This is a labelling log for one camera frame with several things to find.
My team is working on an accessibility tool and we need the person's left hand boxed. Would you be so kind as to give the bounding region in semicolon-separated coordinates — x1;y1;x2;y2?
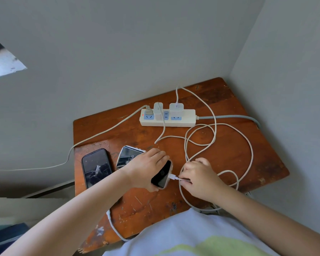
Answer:
123;148;170;192

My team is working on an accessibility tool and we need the person's right hand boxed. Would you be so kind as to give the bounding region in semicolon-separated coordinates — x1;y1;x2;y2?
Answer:
178;158;226;203

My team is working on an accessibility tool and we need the smartphone with pink case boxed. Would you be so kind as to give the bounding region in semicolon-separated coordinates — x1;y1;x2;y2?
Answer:
151;159;173;190

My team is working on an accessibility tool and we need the white charging cable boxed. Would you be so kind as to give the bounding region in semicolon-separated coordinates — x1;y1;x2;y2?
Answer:
106;210;131;242
169;86;254;213
154;102;216;147

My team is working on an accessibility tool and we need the person's left forearm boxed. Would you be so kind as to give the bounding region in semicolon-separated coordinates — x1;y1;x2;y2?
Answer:
0;167;140;256

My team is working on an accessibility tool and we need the person's right forearm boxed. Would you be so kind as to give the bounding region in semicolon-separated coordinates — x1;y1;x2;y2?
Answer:
213;182;320;256

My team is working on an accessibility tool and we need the smartphone with white case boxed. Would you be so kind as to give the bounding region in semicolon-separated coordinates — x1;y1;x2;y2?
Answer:
116;145;146;170

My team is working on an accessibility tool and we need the white power strip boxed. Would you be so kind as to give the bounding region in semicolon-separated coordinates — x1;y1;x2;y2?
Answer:
139;109;197;128

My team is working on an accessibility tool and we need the small white charger adapter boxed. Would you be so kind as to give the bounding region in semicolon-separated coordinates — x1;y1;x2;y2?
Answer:
153;102;164;121

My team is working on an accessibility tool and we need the large white charger adapter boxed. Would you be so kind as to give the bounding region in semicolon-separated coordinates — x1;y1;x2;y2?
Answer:
169;103;184;118

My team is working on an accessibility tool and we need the white and green shirt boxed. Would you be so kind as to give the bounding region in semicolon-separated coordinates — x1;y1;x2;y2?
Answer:
103;208;280;256

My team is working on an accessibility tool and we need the black smartphone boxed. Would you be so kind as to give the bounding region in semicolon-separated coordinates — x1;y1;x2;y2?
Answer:
81;148;113;189

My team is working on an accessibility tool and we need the dark blue object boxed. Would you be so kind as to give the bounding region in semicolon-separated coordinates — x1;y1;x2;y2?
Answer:
0;223;30;256

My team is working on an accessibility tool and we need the white cable with grey plug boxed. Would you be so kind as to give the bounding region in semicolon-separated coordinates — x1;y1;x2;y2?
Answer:
0;105;154;171

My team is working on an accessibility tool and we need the grey power strip cord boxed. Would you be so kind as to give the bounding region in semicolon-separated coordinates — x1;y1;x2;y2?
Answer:
196;115;261;129

